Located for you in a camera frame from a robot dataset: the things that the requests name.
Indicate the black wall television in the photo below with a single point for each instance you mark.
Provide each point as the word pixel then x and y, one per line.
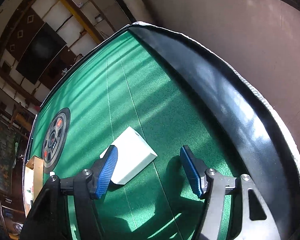
pixel 40 52

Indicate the white rectangular box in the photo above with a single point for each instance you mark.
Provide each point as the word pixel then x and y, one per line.
pixel 134 155

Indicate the round mahjong table centre console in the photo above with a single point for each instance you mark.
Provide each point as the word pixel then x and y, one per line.
pixel 54 139

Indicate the shallow cardboard box tray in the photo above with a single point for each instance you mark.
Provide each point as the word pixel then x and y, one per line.
pixel 32 182

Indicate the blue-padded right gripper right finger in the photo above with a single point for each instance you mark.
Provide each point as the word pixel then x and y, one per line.
pixel 195 170

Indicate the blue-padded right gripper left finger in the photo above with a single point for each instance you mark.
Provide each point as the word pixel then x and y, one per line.
pixel 103 169

